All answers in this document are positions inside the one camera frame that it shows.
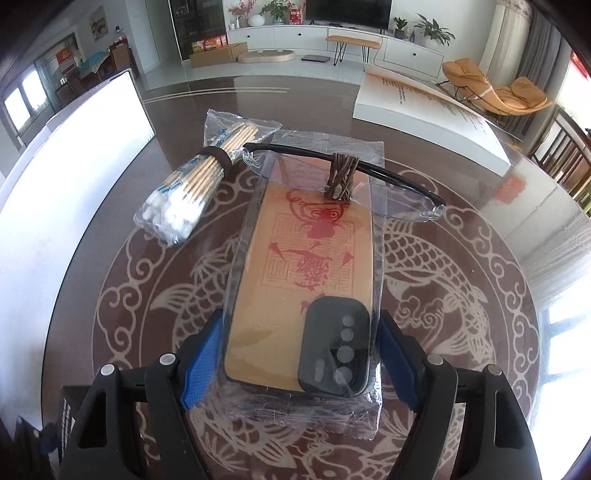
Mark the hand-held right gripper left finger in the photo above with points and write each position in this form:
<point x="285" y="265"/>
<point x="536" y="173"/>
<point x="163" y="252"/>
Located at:
<point x="198" y="369"/>

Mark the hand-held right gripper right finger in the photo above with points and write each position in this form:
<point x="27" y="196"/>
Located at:
<point x="401" y="367"/>

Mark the orange phone case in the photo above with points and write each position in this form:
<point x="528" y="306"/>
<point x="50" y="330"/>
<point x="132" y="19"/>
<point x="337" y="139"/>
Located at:
<point x="295" y="277"/>

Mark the cotton swab pack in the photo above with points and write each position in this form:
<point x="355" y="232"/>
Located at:
<point x="198" y="184"/>

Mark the dark band on swabs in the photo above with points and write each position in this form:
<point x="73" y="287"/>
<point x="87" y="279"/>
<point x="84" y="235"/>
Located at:
<point x="219" y="158"/>

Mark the white board panel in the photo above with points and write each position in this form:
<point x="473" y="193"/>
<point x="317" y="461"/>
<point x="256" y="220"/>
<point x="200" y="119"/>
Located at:
<point x="69" y="184"/>

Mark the large white book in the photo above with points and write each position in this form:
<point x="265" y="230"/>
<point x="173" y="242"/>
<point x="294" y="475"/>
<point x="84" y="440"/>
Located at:
<point x="429" y="120"/>

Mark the wooden chair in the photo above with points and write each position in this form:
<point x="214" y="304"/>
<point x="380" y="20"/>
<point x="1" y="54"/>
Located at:
<point x="563" y="147"/>

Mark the orange lounge chair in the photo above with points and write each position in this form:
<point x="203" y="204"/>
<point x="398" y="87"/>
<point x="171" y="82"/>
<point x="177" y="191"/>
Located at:
<point x="503" y="94"/>

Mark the cardboard box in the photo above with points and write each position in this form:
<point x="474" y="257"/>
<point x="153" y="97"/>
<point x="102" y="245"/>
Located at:
<point x="217" y="56"/>

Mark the oval beige cushion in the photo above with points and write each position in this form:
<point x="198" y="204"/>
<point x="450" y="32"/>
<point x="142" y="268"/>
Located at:
<point x="265" y="56"/>

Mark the grey laptop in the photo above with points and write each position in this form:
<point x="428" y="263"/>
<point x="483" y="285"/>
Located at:
<point x="316" y="58"/>

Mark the blue cloth covered chair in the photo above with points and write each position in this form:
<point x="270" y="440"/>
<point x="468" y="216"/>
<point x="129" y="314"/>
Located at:
<point x="94" y="62"/>

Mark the orange bench stool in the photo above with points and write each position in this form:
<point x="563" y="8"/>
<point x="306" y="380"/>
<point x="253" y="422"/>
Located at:
<point x="353" y="40"/>

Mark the large green potted plant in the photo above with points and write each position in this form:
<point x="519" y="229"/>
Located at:
<point x="431" y="30"/>

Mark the white television cabinet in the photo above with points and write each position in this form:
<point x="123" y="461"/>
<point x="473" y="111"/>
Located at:
<point x="286" y="39"/>

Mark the small green potted plant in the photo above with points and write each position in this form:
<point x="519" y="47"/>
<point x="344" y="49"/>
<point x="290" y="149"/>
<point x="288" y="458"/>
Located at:
<point x="400" y="25"/>

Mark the covered standing air conditioner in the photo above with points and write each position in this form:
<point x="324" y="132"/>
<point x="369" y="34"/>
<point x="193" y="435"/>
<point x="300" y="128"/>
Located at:
<point x="501" y="37"/>

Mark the dark display cabinet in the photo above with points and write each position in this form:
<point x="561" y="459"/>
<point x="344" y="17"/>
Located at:
<point x="198" y="21"/>

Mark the white vase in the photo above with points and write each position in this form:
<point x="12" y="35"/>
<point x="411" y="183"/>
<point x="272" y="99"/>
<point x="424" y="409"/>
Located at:
<point x="256" y="21"/>

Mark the grey curtain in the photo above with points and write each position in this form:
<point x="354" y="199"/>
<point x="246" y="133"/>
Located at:
<point x="542" y="41"/>

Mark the black television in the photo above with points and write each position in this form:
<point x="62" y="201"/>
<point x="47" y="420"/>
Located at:
<point x="348" y="10"/>

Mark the red flower arrangement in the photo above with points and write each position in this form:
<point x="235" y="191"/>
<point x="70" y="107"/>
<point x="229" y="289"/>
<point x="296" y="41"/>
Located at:
<point x="242" y="9"/>

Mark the red gift box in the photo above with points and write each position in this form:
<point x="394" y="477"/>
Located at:
<point x="296" y="14"/>

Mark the leafy green potted plant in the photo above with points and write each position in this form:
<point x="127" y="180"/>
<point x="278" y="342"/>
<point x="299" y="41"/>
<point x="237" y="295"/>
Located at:
<point x="277" y="9"/>

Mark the red wall hanging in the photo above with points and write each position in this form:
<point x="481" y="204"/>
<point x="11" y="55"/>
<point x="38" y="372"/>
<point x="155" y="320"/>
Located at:
<point x="581" y="64"/>

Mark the framed wall picture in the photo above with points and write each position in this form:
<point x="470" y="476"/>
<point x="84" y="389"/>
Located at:
<point x="99" y="23"/>

